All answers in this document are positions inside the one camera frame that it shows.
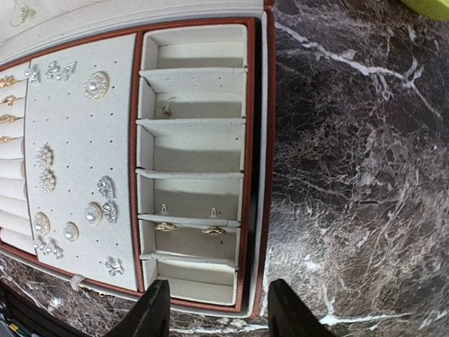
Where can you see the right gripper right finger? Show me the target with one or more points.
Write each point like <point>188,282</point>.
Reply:
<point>289,316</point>

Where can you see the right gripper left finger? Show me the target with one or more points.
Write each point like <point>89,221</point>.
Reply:
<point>151,314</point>

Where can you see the brown wooden jewelry box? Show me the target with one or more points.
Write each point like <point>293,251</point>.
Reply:
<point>140,21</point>

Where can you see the small crystal stud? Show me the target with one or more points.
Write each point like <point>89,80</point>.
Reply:
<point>114,267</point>

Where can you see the gold earring in compartment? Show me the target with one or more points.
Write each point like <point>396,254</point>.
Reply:
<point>165,227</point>

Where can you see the gold earring upper compartment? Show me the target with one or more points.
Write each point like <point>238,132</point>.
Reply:
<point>214,231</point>

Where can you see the crystal cluster earring right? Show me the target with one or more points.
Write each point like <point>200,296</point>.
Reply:
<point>109,212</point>

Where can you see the crystal cluster earring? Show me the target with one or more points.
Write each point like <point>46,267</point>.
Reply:
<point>106,187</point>
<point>109,212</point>

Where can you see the pearl stud gold rim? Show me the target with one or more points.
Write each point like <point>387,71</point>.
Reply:
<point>70,232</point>

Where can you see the pearl stud upper right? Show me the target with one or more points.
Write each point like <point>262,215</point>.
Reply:
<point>93,213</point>

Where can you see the small crystal stud edge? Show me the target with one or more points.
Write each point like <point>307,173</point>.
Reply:
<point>48,248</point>

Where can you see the crystal cluster earring left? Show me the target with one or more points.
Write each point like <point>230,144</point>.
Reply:
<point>106,187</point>

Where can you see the gold pearl flower earring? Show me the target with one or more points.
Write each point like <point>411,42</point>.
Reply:
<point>41,224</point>

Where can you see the pearl cluster earring lower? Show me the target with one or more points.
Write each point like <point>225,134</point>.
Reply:
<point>47,181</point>

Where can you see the pearl cluster earring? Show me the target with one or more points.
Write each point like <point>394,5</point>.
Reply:
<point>47,181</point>
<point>44,158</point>

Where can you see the pearl cluster earring upper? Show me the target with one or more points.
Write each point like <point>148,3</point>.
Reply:
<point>44,158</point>

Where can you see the large gold pearl earring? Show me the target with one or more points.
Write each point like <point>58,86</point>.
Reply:
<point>96,85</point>

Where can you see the small pearl crystal earrings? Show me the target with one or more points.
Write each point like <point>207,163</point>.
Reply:
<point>53,72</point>

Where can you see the green plastic bowl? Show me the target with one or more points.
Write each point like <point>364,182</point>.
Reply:
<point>433,9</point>

